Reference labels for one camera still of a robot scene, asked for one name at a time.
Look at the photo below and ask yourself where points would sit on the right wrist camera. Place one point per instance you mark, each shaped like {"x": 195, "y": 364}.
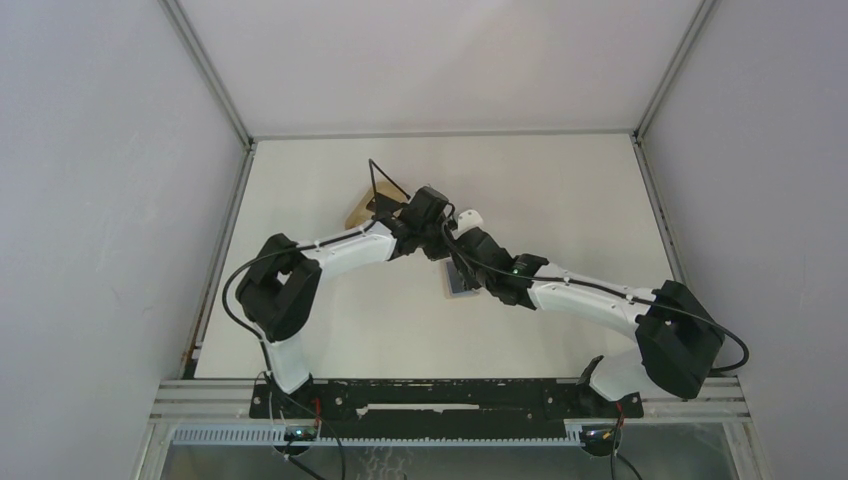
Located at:
{"x": 467, "y": 220}

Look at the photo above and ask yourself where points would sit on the aluminium frame rail left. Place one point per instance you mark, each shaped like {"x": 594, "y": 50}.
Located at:
{"x": 229, "y": 131}

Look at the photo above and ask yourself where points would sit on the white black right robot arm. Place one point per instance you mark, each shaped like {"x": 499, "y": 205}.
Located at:
{"x": 676, "y": 340}

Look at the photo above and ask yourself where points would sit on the aluminium frame rail right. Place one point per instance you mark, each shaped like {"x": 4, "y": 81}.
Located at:
{"x": 652, "y": 131}

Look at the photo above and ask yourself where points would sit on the aluminium frame rail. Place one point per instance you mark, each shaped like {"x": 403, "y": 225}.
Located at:
{"x": 652, "y": 131}
{"x": 229, "y": 131}
{"x": 435, "y": 134}

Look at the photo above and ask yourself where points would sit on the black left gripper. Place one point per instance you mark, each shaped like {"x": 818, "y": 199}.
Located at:
{"x": 436, "y": 253}

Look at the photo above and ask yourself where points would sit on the front aluminium rail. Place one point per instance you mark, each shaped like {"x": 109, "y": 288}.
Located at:
{"x": 228, "y": 400}

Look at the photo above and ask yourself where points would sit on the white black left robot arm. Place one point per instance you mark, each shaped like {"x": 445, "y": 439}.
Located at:
{"x": 277, "y": 289}

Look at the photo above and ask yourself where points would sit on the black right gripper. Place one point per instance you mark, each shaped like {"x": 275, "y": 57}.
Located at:
{"x": 469, "y": 281}

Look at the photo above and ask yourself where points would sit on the black VIP card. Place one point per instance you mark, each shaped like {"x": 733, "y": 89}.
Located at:
{"x": 381, "y": 204}

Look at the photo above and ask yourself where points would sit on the aluminium frame rail back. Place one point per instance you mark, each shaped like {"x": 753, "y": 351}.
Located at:
{"x": 435, "y": 134}

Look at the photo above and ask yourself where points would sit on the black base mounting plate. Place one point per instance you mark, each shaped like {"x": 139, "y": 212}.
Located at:
{"x": 346, "y": 399}

